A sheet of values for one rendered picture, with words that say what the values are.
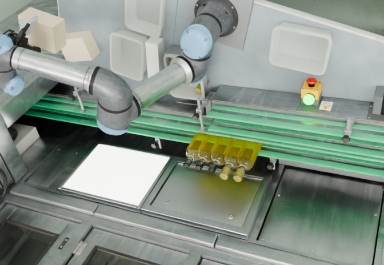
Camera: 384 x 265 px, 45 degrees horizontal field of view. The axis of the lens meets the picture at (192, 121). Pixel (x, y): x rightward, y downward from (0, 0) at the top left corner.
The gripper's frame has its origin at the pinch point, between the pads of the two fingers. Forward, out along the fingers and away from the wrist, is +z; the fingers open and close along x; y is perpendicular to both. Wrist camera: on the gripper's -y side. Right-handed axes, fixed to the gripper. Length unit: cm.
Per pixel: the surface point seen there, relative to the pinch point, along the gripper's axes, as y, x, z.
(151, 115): -41, 42, 20
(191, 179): -71, 51, 2
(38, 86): 16.5, 43.5, 12.5
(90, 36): 0.2, 20.8, 33.9
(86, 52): -0.8, 26.2, 28.6
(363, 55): -118, -12, 37
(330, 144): -119, 18, 18
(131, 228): -58, 57, -29
